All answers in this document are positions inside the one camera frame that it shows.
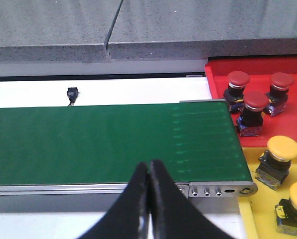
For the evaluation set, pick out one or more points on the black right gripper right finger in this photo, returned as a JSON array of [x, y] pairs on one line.
[[173, 216]]

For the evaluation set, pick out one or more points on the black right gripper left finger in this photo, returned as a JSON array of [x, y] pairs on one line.
[[128, 217]]

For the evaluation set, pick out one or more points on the yellow mushroom push button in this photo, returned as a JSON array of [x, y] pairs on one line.
[[276, 160]]

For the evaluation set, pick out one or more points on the red mushroom push button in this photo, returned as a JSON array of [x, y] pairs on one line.
[[237, 81]]

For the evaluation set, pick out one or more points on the green conveyor belt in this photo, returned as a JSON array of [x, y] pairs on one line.
[[196, 141]]

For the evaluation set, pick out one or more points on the yellow plastic tray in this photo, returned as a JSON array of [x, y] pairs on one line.
[[258, 210]]

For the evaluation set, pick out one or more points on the red plastic tray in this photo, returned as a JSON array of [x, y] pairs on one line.
[[260, 70]]

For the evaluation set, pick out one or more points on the grey stone slab right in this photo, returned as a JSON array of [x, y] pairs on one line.
[[200, 29]]

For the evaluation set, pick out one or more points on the grey speckled stone slab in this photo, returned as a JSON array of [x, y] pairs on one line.
[[56, 30]]

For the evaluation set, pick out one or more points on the aluminium conveyor side rail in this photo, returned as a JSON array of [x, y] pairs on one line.
[[188, 189]]

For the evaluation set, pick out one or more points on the black connector with wires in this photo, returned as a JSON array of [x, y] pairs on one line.
[[72, 94]]

